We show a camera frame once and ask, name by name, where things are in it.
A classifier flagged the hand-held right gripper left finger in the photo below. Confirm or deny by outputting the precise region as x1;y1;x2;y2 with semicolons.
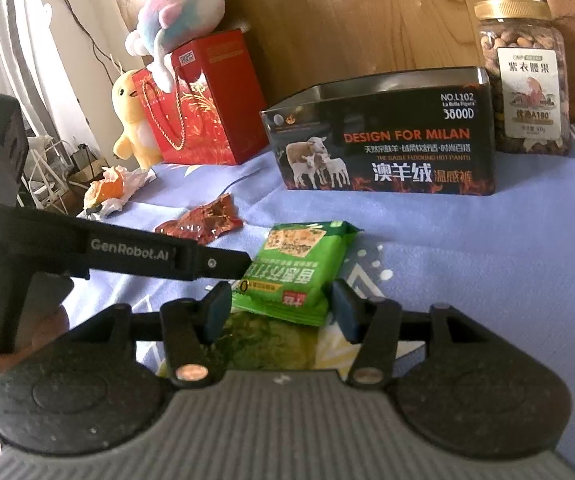
90;281;233;386

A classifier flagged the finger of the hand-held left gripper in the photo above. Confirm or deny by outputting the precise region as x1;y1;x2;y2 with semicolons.
175;245;252;282

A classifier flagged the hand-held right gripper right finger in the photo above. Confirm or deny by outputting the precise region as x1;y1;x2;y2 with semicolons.
331;280;483;386

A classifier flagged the green patterned snack packet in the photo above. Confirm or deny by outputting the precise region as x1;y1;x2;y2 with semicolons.
155;310;363;376

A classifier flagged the green biscuit packet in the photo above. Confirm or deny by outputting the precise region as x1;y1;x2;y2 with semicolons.
232;220;359;327

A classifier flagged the black tin box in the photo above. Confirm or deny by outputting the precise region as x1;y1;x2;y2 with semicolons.
260;66;495;197

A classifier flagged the person's left hand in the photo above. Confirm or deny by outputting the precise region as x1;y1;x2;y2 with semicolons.
0;275;76;411

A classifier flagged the red snack packet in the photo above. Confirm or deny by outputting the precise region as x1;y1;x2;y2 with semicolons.
155;195;244;247

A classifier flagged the blue printed blanket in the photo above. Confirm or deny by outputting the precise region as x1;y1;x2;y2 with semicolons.
65;122;575;476

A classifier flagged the orange peel on wrapper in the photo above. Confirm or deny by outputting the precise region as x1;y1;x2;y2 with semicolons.
82;165;157;220

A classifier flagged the yellow chick plush toy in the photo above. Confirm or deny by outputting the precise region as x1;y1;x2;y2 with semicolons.
112;70;164;169

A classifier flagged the red gift bag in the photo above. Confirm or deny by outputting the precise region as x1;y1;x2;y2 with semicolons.
132;30;269;167

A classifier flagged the pastel plush toy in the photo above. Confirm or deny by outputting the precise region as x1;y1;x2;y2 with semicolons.
125;0;228;93

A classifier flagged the wooden headboard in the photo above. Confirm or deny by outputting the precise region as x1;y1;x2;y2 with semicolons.
116;0;548;163

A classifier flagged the clear jar of nuts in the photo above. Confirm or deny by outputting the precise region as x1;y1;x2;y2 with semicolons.
473;0;569;157

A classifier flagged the white wire rack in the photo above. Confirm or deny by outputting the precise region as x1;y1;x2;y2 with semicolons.
15;135;71;211

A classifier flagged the thin dark cable on blanket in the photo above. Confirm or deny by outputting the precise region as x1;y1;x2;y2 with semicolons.
216;169;264;196

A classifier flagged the thin black wall cable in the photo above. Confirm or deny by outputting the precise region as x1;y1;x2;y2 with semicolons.
32;0;133;86

